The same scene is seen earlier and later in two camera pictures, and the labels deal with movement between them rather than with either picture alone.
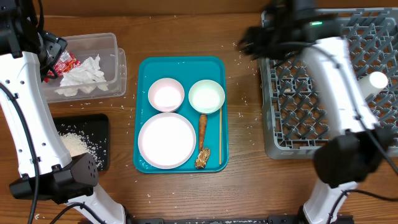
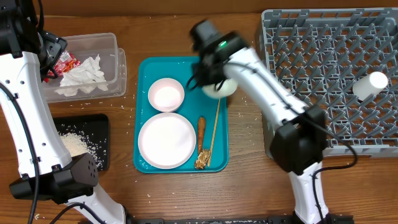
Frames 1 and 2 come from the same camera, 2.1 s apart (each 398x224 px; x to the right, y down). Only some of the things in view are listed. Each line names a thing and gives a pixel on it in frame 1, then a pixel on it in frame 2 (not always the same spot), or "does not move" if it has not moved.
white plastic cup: (372, 84) does not move
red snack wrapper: (65, 63) does not move
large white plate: (166, 140) does not move
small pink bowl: (166, 94) does not move
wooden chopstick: (220, 137) -> (214, 134)
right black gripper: (252, 37) -> (201, 78)
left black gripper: (56, 45) does not move
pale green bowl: (206, 96) -> (228, 86)
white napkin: (86, 78) does not move
